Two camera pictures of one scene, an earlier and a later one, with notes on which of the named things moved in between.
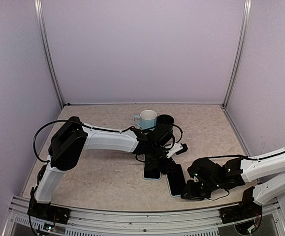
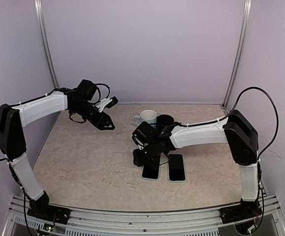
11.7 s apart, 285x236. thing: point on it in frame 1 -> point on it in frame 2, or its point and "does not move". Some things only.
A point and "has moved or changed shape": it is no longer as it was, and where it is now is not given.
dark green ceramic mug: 166,119 does not move
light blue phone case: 169,188 -> 169,168
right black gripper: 192,193 -> 140,160
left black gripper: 165,167 -> 101,121
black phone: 176,180 has moved or changed shape
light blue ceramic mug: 146,119 does not move
